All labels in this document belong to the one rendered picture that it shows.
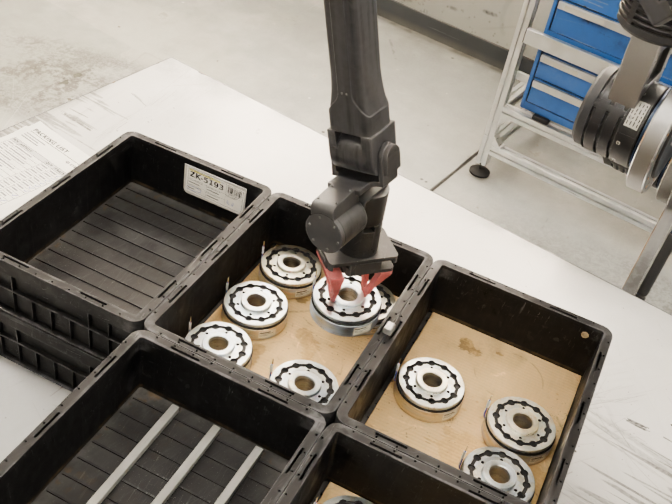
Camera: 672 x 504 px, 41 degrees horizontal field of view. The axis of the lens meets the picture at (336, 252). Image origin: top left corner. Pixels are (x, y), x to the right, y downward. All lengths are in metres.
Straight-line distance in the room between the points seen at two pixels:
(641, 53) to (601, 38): 1.62
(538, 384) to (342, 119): 0.57
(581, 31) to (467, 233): 1.33
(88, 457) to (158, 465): 0.09
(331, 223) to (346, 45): 0.22
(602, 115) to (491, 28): 2.75
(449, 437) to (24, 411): 0.65
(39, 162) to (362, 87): 1.03
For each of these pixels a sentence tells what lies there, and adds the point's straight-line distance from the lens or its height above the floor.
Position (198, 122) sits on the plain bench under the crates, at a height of 0.70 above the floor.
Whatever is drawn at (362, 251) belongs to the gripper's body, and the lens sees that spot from 1.22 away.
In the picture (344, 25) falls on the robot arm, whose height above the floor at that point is 1.38.
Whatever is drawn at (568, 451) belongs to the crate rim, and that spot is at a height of 0.93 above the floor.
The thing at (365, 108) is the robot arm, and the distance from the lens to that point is 1.10.
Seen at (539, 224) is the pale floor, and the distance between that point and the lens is 3.28.
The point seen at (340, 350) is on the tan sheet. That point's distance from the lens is 1.41.
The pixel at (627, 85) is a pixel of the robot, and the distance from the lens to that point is 1.50.
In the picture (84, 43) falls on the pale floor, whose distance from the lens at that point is 3.94.
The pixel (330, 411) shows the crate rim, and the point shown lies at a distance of 1.19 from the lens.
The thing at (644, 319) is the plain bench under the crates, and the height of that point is 0.70.
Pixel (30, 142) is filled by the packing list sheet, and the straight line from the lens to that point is 2.04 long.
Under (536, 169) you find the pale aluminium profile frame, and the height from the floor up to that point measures 0.13.
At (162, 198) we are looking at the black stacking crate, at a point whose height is 0.83.
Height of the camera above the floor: 1.83
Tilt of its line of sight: 39 degrees down
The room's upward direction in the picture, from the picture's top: 11 degrees clockwise
